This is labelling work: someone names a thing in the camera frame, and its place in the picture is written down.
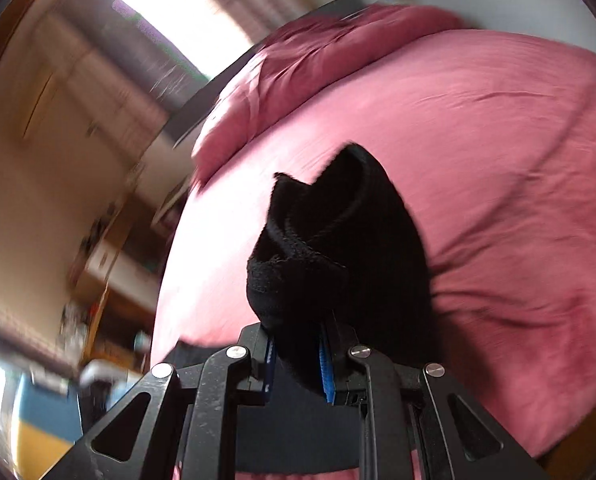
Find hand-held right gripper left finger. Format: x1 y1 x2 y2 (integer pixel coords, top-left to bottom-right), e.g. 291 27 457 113
68 325 279 480

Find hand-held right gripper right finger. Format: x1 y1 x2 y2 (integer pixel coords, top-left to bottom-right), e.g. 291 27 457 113
318 322 551 480

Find black pants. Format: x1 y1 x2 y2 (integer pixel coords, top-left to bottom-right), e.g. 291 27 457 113
160 142 441 476

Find white cabinet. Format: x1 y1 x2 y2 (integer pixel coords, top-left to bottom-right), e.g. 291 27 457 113
75 237 144 301

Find bed with pink sheet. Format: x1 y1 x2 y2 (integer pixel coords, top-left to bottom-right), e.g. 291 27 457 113
150 2 596 480

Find grey headboard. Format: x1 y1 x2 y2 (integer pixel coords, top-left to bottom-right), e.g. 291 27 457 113
163 0 379 148

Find pink duvet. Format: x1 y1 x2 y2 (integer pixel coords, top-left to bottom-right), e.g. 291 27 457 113
190 5 468 186

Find bright window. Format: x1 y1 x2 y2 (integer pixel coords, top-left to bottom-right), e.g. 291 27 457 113
113 0 253 76

